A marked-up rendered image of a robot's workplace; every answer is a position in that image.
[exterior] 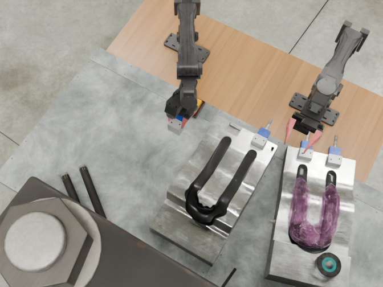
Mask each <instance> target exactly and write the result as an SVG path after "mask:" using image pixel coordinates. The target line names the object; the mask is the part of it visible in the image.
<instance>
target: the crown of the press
mask: <svg viewBox="0 0 383 287"><path fill-rule="evenodd" d="M0 287H219V286H218V285H216V284H214V283H212V282H211V281H209V280H207V279H206V278H204V277H202V276H201V275H199V274H198V273H196V272H194V271H192V270H191V269H189V268H187V267H186V266H184V265H182V264H181V263H179V262H178V261H176V260H174V259H172V258H171V257H169V256H167V255H166V254H164V253H162V252H160V251H159V250H157V249H155V248H154V247H152V246H151V245H149V244H147V243H146V242H144V241H142V240H140V239H139V238H137V237H135V236H134V235H132V234H131V233H129V232H127V231H126V230H124V229H122V228H120V227H119V226H117V225H115V224H114V223H112V222H110V221H109V220H107V219H106V218H104V217H102V216H100V215H99V214H97V213H95V212H93V211H92V210H90V209H89V208H87V207H85V206H84V205H82V204H80V203H79V202H77V201H75V200H73V199H72V198H70V197H69V196H67V195H65V194H64V193H62V192H60V191H59V190H57V189H55V188H53V187H52V186H50V185H49V184H47V183H45V182H44V181H42V180H40V179H39V178H37V177H30V178H29V179H28V180H27V181H26V183H25V184H24V185H23V186H22V188H21V189H20V190H19V191H18V193H17V194H16V196H15V197H14V198H13V199H12V201H11V202H10V203H9V205H8V206H7V207H6V208H5V210H4V211H3V213H1V215H0Z"/></svg>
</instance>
